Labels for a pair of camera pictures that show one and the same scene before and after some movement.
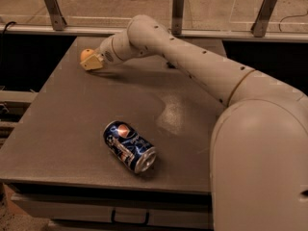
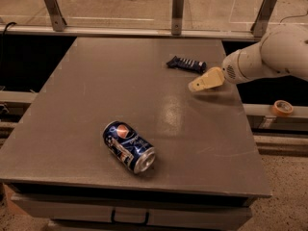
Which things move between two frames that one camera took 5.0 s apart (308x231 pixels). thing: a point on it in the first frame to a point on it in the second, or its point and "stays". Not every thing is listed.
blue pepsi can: x=127 y=144 stays
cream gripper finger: x=91 y=63 to x=213 y=78
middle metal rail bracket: x=178 y=8 stays
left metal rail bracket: x=52 y=1 stays
